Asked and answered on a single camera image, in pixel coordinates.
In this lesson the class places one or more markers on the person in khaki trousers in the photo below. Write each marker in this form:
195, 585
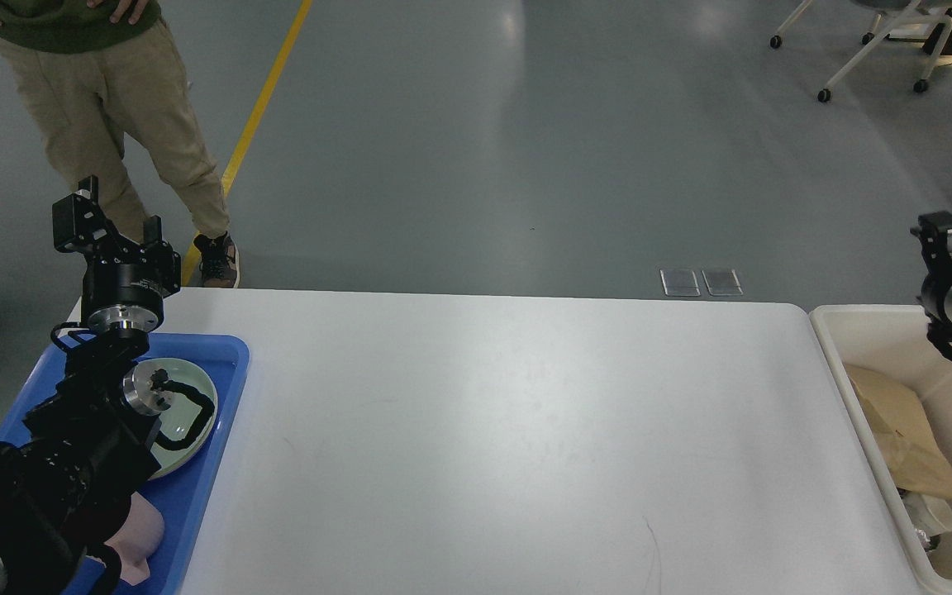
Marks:
92, 74

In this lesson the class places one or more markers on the white chair base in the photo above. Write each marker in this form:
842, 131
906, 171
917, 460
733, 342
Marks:
924, 23

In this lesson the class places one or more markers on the blue plastic tray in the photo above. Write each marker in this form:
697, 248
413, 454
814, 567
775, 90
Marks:
182, 496

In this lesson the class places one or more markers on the pink mug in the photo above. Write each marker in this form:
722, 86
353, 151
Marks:
134, 528

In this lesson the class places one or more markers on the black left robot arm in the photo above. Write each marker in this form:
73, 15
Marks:
68, 490

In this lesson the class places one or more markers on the clear floor marker plate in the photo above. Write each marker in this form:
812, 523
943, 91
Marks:
680, 283

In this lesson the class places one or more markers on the beige plastic bin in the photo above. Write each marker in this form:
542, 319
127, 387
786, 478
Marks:
891, 339

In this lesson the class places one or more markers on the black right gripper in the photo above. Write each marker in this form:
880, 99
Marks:
934, 234

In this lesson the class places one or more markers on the brown paper bag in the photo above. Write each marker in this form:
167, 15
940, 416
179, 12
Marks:
902, 433

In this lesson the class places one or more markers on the paper cup in bin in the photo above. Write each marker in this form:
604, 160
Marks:
929, 514

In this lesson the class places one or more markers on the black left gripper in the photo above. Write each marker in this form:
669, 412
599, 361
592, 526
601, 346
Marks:
125, 284

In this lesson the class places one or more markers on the mint green plate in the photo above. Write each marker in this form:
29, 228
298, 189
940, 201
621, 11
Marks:
183, 414

